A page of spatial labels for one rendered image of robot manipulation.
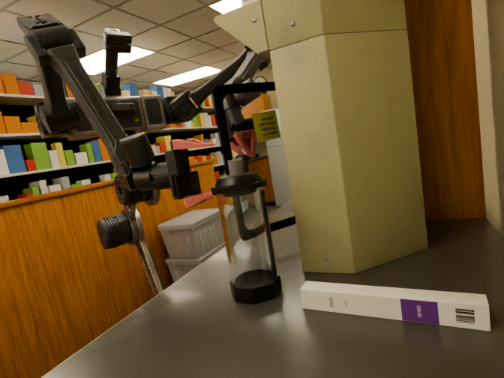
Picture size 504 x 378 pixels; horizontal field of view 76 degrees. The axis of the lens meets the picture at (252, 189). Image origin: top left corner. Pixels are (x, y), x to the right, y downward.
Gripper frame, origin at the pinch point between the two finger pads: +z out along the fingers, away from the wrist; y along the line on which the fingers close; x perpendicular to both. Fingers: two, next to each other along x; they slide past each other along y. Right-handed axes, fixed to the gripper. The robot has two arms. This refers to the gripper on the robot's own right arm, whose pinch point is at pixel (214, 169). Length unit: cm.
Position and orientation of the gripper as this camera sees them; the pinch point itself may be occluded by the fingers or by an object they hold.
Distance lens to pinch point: 65.0
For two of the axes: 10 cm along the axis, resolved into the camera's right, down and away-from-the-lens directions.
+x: 4.3, -1.8, 8.9
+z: 8.9, -0.9, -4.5
